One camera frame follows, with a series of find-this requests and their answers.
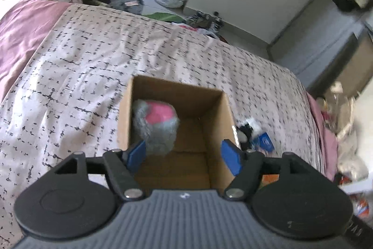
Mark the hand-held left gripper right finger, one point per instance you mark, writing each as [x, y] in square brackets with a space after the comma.
[231, 158]

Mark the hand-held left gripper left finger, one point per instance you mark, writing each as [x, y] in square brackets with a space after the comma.
[136, 155]

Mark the black soft cloth item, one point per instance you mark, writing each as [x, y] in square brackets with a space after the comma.
[247, 130]

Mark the grey pink plush ball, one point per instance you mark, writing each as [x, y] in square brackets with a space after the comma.
[157, 126]

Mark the brown cardboard box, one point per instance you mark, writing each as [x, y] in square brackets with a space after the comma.
[201, 132]

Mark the blue packet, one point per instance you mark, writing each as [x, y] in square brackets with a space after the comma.
[263, 144]

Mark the orange packet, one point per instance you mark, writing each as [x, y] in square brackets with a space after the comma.
[269, 179]

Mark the pile of bedside clutter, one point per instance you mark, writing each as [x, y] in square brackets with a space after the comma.
[346, 144]

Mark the pile of dark sandals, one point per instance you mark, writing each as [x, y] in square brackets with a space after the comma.
[205, 21]

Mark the green cloth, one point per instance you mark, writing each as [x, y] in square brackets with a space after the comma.
[160, 16]

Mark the small grey garbage bag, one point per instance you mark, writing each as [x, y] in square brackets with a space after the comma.
[169, 0]

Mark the pink bed sheet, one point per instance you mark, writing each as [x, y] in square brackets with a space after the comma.
[23, 33]

